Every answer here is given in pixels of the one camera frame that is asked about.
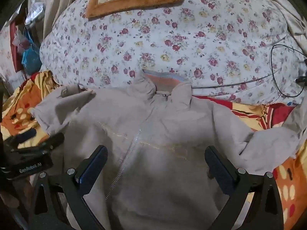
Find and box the blue cloth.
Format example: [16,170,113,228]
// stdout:
[21,32,41,75]

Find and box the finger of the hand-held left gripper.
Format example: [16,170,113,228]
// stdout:
[10,133,65,154]
[5,128,37,146]

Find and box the black cable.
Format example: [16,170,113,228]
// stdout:
[270,44,307,99]

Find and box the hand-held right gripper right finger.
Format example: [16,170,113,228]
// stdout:
[204,146,285,230]

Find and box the white floral quilt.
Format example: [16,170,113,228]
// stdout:
[39,0,307,104]

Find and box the red orange printed blanket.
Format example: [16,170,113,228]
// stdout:
[0,71,307,230]

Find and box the beige zip jacket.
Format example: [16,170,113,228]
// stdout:
[31,69,307,230]

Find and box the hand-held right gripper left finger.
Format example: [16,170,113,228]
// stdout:
[29,145,108,230]

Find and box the white plastic bag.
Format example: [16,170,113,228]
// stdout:
[25,0,46,25]

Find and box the beige curtain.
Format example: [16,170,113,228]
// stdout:
[26,0,96,44]

